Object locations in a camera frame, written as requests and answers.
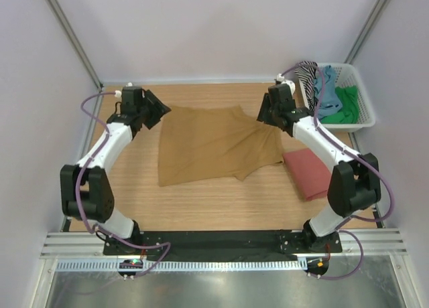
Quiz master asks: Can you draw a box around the left aluminium frame post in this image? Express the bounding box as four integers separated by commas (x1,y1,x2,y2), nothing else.
46,0,103,91

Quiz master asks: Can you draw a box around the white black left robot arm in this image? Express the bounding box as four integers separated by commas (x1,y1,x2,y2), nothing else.
60,84,171,254

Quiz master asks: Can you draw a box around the green garment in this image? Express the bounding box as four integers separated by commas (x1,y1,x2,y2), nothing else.
320,86,360,125

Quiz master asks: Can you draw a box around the white perforated plastic basket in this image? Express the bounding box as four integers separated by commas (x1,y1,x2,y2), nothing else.
295,62,375,133

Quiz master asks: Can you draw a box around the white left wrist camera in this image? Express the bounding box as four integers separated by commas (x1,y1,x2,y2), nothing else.
114,82,133,99

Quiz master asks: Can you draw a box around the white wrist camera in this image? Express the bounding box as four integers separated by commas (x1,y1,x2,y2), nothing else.
114,82,133,99
275,74,296,95

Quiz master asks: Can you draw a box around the light blue garment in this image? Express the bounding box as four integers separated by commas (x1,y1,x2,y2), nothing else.
313,65,343,120

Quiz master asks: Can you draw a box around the tan brown garment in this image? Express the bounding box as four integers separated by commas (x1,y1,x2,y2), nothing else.
158,106,283,187

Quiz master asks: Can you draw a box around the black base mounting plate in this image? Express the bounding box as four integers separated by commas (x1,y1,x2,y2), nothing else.
103,230,343,262

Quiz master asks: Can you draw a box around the red graphic tank top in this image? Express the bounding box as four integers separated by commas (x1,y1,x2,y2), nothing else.
283,148,330,201

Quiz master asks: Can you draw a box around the striped black white garment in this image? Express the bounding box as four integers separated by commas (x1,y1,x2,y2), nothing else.
294,61,318,112

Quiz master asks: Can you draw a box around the right aluminium frame post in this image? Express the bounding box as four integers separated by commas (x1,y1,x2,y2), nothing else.
345,0,391,64

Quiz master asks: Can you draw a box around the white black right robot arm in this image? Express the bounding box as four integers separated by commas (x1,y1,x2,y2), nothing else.
257,81,381,252

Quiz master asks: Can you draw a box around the aluminium slotted rail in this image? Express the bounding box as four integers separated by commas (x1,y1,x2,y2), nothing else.
56,258,307,273

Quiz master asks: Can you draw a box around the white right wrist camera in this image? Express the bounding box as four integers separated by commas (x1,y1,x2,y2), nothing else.
275,74,296,95

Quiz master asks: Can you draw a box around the aluminium frame post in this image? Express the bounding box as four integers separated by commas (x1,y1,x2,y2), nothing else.
46,0,103,91
345,0,391,64

